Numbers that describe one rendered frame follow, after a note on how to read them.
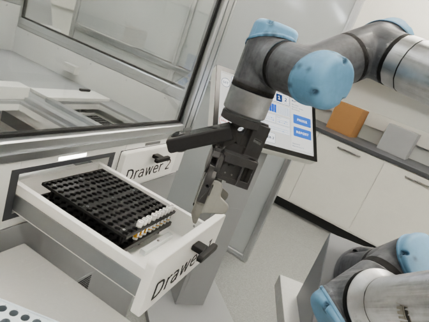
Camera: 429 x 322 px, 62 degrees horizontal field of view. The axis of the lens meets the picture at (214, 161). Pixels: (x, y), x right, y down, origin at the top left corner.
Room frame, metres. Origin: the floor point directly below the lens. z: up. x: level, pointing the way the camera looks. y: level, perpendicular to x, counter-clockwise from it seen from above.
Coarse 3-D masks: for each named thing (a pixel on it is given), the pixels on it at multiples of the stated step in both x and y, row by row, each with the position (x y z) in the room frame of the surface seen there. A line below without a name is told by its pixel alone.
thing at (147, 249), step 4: (168, 232) 0.72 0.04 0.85; (160, 236) 0.69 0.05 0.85; (164, 236) 0.70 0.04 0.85; (168, 236) 0.70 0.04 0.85; (156, 240) 0.67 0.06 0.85; (160, 240) 0.68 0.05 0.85; (164, 240) 0.68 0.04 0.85; (168, 240) 0.70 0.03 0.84; (148, 244) 0.65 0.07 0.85; (152, 244) 0.65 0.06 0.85; (156, 244) 0.66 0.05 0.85; (160, 244) 0.67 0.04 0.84; (144, 248) 0.63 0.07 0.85; (148, 248) 0.63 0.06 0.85; (152, 248) 0.64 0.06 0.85; (156, 248) 0.66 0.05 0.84; (140, 252) 0.62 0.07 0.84; (144, 252) 0.62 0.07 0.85; (148, 252) 0.63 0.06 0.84
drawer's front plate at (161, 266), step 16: (208, 224) 0.67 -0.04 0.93; (176, 240) 0.57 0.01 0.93; (192, 240) 0.59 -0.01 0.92; (208, 240) 0.69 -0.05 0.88; (160, 256) 0.50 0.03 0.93; (176, 256) 0.54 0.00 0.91; (192, 256) 0.63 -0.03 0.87; (144, 272) 0.48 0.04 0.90; (160, 272) 0.50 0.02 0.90; (176, 272) 0.57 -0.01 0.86; (144, 288) 0.48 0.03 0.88; (160, 288) 0.53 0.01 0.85; (144, 304) 0.49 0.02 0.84
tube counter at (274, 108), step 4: (272, 104) 1.55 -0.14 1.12; (276, 104) 1.56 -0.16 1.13; (272, 108) 1.53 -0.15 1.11; (276, 108) 1.55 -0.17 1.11; (280, 108) 1.56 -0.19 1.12; (284, 108) 1.57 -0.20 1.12; (288, 108) 1.59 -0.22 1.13; (276, 112) 1.54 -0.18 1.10; (280, 112) 1.55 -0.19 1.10; (284, 112) 1.56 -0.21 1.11; (288, 112) 1.57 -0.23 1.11; (288, 116) 1.56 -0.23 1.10
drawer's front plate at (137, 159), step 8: (160, 144) 1.06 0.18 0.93; (128, 152) 0.90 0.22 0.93; (136, 152) 0.92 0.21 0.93; (144, 152) 0.96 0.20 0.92; (152, 152) 1.00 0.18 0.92; (160, 152) 1.05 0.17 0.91; (168, 152) 1.09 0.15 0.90; (176, 152) 1.15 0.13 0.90; (120, 160) 0.88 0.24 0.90; (128, 160) 0.90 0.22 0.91; (136, 160) 0.93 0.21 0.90; (144, 160) 0.97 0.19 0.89; (152, 160) 1.01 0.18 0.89; (120, 168) 0.88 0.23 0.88; (128, 168) 0.91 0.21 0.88; (136, 168) 0.94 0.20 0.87; (144, 168) 0.99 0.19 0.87; (160, 168) 1.08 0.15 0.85; (128, 176) 0.92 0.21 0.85; (136, 176) 0.96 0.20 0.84; (144, 176) 1.00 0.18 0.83; (152, 176) 1.04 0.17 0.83
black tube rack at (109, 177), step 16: (80, 176) 0.73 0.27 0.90; (96, 176) 0.75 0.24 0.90; (112, 176) 0.78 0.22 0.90; (48, 192) 0.66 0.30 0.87; (64, 192) 0.63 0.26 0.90; (80, 192) 0.66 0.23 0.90; (96, 192) 0.69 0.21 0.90; (112, 192) 0.70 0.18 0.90; (128, 192) 0.73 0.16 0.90; (64, 208) 0.63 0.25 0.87; (80, 208) 0.60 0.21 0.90; (96, 208) 0.62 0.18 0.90; (112, 208) 0.64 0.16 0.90; (128, 208) 0.66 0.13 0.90; (144, 208) 0.69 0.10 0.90; (160, 208) 0.72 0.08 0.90; (96, 224) 0.62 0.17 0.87; (112, 224) 0.59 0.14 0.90; (128, 224) 0.61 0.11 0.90; (112, 240) 0.58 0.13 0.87; (128, 240) 0.60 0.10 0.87; (144, 240) 0.63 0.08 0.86
